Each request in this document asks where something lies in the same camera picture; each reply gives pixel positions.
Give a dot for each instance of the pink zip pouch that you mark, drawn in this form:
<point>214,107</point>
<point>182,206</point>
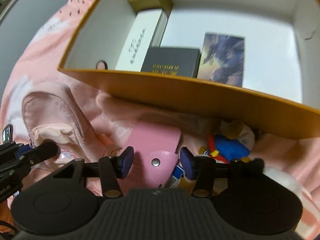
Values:
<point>55,110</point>

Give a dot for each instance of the white long box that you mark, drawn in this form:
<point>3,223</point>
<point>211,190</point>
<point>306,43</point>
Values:
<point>137,42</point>

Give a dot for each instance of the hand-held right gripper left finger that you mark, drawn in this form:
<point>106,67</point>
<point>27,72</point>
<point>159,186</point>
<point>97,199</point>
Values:
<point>126,162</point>

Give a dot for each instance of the blue and white hang tag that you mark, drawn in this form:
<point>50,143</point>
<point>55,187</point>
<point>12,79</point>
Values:
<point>175,177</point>

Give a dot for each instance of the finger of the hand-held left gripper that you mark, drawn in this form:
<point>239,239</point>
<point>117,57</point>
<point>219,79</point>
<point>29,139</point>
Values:
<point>7,133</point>
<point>42,152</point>

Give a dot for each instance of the illustrated purple card box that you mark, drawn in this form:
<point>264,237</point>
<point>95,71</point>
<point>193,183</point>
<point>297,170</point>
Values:
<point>220,57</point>

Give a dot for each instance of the orange cardboard box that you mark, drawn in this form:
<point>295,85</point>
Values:
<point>200,97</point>

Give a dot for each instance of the black gift box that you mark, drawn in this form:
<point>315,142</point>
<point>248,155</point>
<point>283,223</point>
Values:
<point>170,60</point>

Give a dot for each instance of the pink cloud print blanket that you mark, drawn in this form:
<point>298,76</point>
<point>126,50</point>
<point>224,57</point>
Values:
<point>37,62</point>

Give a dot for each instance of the white plush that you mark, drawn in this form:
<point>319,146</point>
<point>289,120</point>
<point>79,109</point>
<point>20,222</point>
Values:
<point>282,177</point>

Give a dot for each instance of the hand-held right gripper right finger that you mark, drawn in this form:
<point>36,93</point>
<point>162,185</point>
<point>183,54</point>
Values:
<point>187,163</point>

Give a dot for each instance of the pink snap wallet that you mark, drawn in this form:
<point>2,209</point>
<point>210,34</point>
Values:
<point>150,140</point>

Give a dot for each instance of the small black-rimmed round object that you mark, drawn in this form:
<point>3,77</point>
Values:
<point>97,65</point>

